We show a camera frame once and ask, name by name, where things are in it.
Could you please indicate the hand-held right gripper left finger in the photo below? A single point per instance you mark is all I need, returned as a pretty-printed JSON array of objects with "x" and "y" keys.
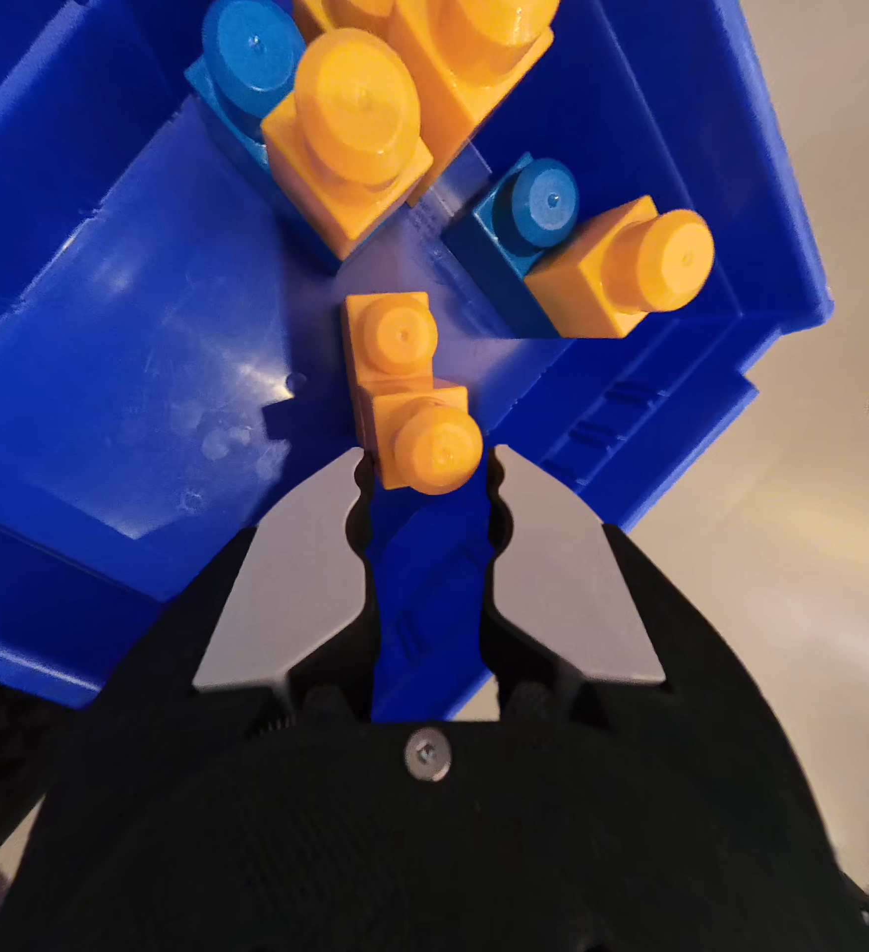
[{"x": 278, "y": 602}]

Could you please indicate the blue plastic bin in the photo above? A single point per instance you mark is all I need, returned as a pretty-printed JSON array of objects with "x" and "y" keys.
[{"x": 144, "y": 372}]

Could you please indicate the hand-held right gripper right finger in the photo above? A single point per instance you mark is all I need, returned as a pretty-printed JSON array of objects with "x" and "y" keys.
[{"x": 575, "y": 602}]

